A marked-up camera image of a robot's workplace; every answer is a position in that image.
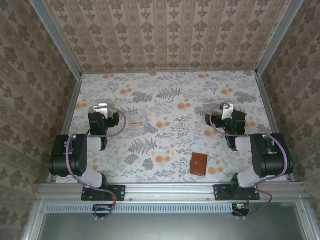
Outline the clear acrylic box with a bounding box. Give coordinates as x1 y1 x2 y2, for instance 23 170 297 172
126 108 152 134

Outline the brown leather card holder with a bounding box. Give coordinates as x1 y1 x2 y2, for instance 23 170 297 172
190 152 209 177

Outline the grey metal sheet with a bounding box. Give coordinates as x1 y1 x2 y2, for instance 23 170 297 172
39 212 307 240

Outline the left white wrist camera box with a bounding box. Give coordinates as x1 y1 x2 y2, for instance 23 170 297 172
93 103 110 118

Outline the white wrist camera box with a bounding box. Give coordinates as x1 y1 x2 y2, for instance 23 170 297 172
93 103 110 118
221 102 235 120

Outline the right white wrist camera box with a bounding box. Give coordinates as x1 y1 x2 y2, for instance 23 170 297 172
221 102 235 120

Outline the aluminium side rail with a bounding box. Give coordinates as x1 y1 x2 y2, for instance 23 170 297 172
254 73 296 182
47 74 84 184

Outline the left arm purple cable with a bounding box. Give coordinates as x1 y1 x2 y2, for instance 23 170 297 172
65 105 127 222

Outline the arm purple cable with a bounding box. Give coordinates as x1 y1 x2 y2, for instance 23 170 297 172
65 105 127 222
210 101 289 221

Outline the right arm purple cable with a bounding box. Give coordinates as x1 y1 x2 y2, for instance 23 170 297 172
210 101 289 221

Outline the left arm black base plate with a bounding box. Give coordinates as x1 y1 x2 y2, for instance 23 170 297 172
81 184 126 202

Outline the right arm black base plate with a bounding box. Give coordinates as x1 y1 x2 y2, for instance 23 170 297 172
214 184 261 202

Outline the aluminium corner post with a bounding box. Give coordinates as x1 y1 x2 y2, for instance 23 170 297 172
254 0 305 76
28 0 84 79

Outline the aluminium mounting rail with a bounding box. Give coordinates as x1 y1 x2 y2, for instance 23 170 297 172
37 182 307 201

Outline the black connector box with wires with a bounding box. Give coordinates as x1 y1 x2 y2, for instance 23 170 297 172
230 202 251 217
92 203 114 217

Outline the white slotted cable duct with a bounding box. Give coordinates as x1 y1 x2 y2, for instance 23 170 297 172
46 202 235 214

